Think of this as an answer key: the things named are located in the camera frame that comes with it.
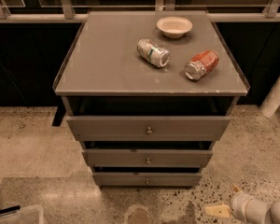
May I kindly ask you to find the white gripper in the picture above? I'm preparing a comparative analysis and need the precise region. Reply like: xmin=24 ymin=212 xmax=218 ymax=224
xmin=204 ymin=184 xmax=259 ymax=222

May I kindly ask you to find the grey drawer cabinet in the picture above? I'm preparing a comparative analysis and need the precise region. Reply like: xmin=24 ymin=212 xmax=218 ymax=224
xmin=52 ymin=10 xmax=250 ymax=189

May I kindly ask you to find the white pole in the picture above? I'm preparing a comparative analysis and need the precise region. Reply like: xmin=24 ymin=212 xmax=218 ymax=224
xmin=259 ymin=76 xmax=280 ymax=118

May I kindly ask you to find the white paper bowl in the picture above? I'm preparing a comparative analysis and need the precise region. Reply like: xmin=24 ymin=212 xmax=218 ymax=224
xmin=157 ymin=17 xmax=193 ymax=39

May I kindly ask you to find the grey bottom drawer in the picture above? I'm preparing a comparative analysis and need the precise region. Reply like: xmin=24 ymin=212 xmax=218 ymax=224
xmin=92 ymin=172 xmax=202 ymax=187

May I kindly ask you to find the green and white can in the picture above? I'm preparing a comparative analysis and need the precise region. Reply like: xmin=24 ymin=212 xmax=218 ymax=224
xmin=137 ymin=38 xmax=170 ymax=68

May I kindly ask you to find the clear plastic bin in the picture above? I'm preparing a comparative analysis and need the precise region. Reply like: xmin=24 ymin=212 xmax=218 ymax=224
xmin=0 ymin=204 xmax=48 ymax=224

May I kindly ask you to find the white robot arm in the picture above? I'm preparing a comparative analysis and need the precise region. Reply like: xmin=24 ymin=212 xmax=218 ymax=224
xmin=204 ymin=184 xmax=280 ymax=224

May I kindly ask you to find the grey middle drawer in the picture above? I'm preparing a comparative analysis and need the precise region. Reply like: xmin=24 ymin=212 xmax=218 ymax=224
xmin=82 ymin=149 xmax=213 ymax=168

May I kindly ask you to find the metal railing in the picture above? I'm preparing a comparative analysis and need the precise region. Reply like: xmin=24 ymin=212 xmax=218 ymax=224
xmin=0 ymin=0 xmax=280 ymax=22

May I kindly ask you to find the grey drawer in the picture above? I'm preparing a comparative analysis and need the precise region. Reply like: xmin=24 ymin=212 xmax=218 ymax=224
xmin=92 ymin=172 xmax=202 ymax=187
xmin=67 ymin=116 xmax=231 ymax=141
xmin=82 ymin=149 xmax=213 ymax=168

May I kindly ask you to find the grey top drawer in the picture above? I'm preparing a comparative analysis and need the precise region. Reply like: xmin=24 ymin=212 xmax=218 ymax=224
xmin=67 ymin=116 xmax=231 ymax=141

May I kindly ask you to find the orange soda can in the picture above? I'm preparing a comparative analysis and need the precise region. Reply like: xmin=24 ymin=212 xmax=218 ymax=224
xmin=185 ymin=50 xmax=219 ymax=81

